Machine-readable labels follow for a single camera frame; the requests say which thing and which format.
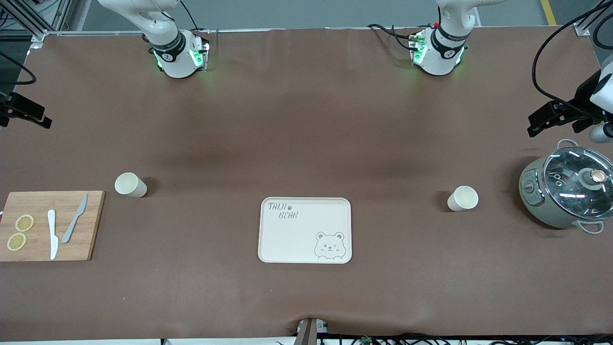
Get white IKEA cup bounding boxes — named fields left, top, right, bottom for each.
left=447, top=185, right=479, bottom=212
left=114, top=172, right=148, bottom=198

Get white bear print tray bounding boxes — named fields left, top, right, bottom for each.
left=258, top=197, right=352, bottom=265

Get glass pot lid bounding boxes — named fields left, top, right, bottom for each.
left=543, top=146, right=613, bottom=221

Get wooden cutting board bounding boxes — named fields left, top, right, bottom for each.
left=0, top=191, right=105, bottom=262

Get green electric cooking pot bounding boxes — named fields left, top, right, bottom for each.
left=519, top=139, right=613, bottom=234

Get grey plastic knife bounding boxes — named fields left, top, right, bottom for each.
left=61, top=194, right=89, bottom=244

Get white plastic knife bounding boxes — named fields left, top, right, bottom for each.
left=47, top=209, right=59, bottom=261

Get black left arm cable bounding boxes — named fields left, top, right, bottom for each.
left=532, top=0, right=613, bottom=108

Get aluminium frame profile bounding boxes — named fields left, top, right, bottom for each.
left=572, top=0, right=613, bottom=38
left=0, top=0, right=72, bottom=48

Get black left base cables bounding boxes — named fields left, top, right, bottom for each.
left=368, top=23, right=418, bottom=51

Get black right base cable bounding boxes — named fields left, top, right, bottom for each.
left=180, top=0, right=201, bottom=33

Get grey table edge bracket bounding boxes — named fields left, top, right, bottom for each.
left=297, top=318, right=329, bottom=345

